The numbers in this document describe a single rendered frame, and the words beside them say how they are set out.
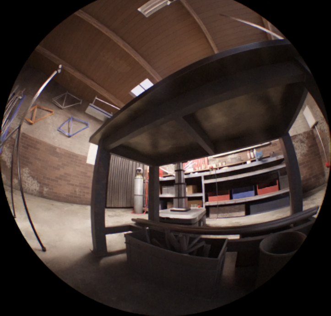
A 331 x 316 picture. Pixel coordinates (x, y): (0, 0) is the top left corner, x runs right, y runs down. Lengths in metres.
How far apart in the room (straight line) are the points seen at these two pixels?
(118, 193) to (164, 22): 4.06
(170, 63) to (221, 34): 1.28
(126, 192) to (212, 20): 4.51
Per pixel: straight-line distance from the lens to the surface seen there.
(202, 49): 2.67
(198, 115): 0.60
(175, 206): 1.43
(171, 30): 2.55
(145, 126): 0.52
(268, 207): 2.10
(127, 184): 3.53
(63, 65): 3.62
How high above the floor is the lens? 0.47
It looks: 22 degrees up
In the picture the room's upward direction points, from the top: straight up
